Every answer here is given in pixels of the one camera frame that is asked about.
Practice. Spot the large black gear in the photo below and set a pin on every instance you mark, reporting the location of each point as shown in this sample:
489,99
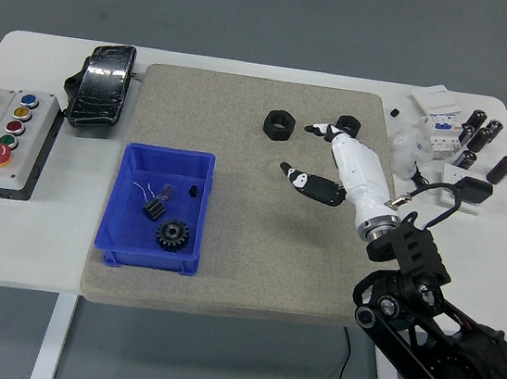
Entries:
173,235

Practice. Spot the grey box with emergency stop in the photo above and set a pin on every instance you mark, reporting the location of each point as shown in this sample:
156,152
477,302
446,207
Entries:
21,140

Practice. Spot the small black cube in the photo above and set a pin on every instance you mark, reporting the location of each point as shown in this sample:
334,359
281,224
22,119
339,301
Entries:
395,112

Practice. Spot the white flat box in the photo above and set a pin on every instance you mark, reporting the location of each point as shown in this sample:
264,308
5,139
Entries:
435,100

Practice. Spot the small clear grey part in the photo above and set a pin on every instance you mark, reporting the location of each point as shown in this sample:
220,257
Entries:
166,193

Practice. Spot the small black block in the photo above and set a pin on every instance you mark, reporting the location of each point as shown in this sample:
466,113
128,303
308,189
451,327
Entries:
193,191

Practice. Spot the small black hex nut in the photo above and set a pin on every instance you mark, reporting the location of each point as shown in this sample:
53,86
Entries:
350,123

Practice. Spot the small black ribbed gear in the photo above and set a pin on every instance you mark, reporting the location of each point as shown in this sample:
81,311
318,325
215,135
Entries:
153,209

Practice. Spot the dark brown capacitor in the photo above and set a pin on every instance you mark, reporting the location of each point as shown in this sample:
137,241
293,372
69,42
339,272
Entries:
476,120
501,170
494,128
466,134
480,140
467,160

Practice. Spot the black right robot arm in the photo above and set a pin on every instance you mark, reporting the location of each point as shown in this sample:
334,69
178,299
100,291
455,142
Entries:
427,324

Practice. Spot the white blue circuit breaker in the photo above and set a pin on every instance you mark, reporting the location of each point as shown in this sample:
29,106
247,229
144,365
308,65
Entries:
440,137

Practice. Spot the black power adapter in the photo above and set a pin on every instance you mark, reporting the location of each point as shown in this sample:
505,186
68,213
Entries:
475,190

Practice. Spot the clear plastic bag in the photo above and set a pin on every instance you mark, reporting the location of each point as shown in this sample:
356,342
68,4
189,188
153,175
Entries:
403,151

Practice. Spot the large black hex nut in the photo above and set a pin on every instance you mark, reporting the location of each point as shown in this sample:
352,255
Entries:
279,125

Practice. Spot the blue plastic box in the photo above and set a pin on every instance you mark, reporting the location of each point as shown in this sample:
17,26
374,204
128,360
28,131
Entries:
136,230

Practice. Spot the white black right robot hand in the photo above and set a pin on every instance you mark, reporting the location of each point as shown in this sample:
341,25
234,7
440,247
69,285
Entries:
359,170

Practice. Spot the grey-brown mat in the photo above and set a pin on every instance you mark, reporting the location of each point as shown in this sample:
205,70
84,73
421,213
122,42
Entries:
243,267

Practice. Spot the black wrapped device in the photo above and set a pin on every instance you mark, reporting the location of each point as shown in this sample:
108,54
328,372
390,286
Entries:
101,85

